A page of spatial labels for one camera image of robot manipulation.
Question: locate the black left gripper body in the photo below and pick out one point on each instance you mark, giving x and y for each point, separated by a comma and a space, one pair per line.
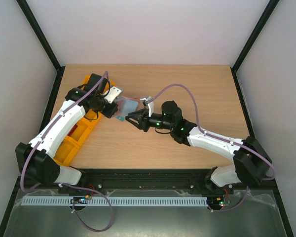
109, 113

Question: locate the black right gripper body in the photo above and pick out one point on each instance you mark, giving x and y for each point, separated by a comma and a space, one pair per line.
143, 120

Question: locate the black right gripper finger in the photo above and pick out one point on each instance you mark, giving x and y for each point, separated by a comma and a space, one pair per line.
141, 112
137, 122

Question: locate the teal credit card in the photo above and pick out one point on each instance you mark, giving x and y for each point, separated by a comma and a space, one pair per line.
120, 118

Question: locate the pink card holder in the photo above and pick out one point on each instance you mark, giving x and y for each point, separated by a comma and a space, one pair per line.
125, 106

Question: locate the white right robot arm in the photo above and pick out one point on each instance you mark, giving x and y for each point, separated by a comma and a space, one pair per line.
250, 162

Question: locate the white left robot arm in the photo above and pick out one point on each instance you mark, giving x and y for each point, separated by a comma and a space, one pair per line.
98, 95

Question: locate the red card stack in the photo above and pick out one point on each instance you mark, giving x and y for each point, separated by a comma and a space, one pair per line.
76, 129

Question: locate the yellow bin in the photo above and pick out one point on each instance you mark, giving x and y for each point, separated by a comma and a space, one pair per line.
85, 128
66, 151
86, 80

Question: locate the yellow bin top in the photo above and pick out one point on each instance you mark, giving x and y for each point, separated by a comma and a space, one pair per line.
86, 80

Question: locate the yellow bin bottom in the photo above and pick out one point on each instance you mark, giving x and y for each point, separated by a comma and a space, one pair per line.
66, 151

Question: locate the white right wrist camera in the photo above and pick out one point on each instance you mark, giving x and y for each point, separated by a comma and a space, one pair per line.
148, 104

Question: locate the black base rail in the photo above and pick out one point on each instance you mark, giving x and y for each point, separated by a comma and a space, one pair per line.
194, 181

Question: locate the grey slotted cable duct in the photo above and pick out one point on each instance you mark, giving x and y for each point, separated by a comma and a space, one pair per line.
116, 201

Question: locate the black left frame post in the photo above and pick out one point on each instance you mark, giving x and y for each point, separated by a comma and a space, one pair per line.
24, 6

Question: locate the black frame post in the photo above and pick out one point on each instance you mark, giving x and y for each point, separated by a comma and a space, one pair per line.
263, 19
24, 6

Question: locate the black right frame post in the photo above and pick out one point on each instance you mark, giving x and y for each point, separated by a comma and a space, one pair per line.
263, 19

